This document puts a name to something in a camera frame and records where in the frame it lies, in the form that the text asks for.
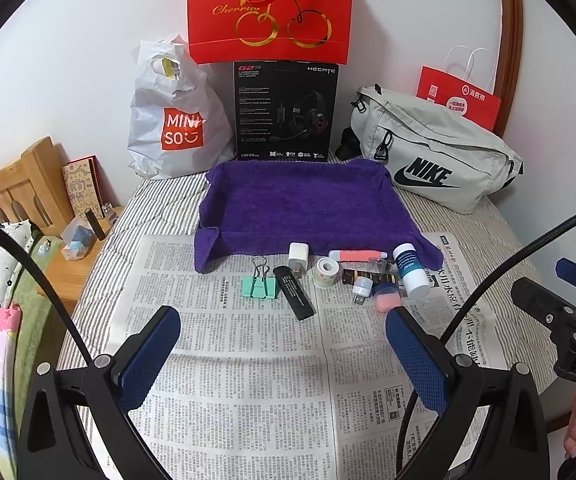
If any black cable left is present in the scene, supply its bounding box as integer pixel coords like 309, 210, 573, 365
0, 209, 94, 366

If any pink blue small cap bottle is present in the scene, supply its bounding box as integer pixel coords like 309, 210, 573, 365
373, 282, 402, 313

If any striped bed sheet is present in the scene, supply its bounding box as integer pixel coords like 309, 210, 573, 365
73, 174, 556, 392

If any newspaper sheet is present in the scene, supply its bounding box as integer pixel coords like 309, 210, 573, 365
94, 231, 507, 480

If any green binder clip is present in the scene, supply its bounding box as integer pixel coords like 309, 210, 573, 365
241, 256, 277, 299

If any white tape roll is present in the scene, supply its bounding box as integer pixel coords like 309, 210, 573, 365
313, 257, 340, 288

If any black cylinder on nightstand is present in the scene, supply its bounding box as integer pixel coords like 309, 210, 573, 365
85, 208, 106, 240

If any grey Nike waist bag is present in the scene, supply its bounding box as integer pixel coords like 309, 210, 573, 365
335, 84, 523, 214

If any small red paper bag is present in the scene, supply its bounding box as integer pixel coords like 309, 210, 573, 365
416, 44, 502, 131

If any blue white box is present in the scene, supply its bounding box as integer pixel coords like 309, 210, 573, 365
61, 216, 96, 261

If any brown wooden door frame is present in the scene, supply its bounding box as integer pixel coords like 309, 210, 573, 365
493, 0, 524, 138

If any black rectangular lighter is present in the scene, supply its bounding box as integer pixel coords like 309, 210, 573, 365
273, 266, 315, 321

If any white Miniso plastic bag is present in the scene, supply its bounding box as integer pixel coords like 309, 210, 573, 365
127, 36, 235, 180

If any wooden nightstand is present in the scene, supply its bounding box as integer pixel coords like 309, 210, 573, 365
45, 218, 112, 314

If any pink white tube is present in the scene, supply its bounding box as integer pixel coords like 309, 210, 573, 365
328, 249, 388, 262

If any dark brown gold stick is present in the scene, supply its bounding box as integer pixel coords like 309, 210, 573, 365
341, 269, 399, 285

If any white USB charger plug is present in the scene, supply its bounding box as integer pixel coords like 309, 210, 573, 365
288, 242, 309, 278

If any black cable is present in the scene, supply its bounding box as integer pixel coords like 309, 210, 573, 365
395, 199, 576, 480
0, 209, 94, 366

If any clear plastic cap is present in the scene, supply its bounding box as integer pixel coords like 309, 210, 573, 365
369, 258, 389, 274

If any patterned notebook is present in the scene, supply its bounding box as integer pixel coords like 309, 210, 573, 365
62, 155, 103, 219

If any black headset box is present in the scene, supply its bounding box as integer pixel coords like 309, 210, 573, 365
233, 61, 339, 162

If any red cherries gift bag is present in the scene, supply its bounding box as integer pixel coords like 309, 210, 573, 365
187, 0, 353, 64

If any purple towel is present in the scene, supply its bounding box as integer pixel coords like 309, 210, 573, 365
195, 159, 443, 273

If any black cable right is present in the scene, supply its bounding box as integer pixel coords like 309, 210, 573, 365
395, 199, 576, 480

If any wooden headboard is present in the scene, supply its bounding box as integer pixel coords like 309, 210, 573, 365
0, 136, 74, 235

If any white blue bottle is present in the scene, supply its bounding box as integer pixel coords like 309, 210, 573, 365
393, 243, 431, 300

